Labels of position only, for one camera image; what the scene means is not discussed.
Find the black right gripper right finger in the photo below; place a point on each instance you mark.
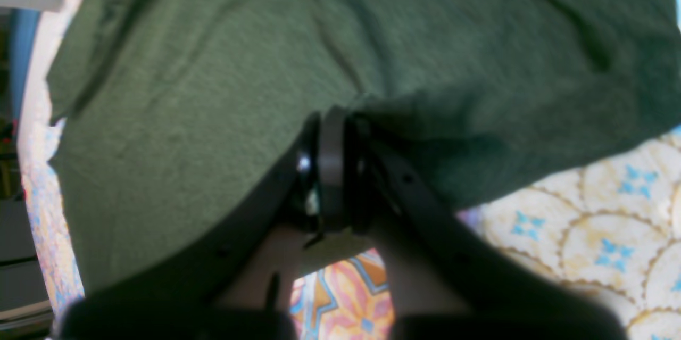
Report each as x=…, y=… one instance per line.
x=445, y=282

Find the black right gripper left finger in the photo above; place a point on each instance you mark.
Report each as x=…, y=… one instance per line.
x=226, y=284

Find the dark green long-sleeve shirt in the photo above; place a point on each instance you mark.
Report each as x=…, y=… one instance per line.
x=174, y=109

